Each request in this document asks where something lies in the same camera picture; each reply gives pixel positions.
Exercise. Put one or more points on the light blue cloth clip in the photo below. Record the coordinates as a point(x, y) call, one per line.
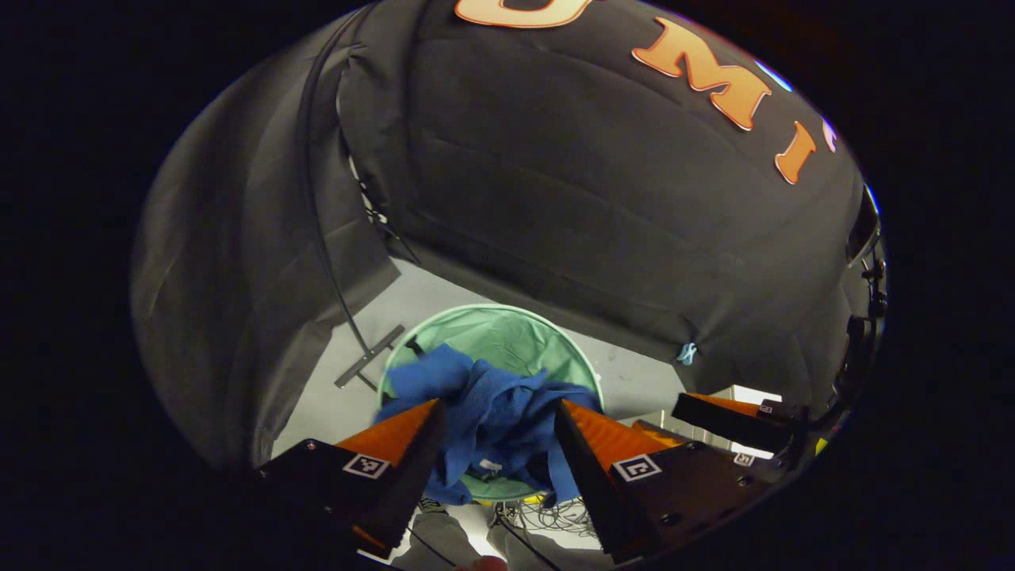
point(687, 354)

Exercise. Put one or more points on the person's right leg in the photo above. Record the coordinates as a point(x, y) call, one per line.
point(547, 555)

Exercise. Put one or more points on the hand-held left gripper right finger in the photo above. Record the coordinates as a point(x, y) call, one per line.
point(591, 484)

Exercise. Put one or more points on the green laundry hamper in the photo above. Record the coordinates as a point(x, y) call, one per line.
point(507, 337)

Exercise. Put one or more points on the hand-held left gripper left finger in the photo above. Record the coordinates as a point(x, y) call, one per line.
point(412, 476)

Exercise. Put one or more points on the person's left leg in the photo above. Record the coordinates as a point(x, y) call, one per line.
point(436, 543)

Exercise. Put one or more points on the black backdrop cloth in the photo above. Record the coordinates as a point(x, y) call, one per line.
point(555, 198)

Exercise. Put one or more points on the person's leg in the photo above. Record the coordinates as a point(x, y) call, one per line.
point(436, 543)
point(547, 555)

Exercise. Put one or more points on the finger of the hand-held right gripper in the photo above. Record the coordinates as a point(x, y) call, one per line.
point(729, 424)
point(744, 458)

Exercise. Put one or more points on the black metal clothes rack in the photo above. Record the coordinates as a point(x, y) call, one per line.
point(369, 356)

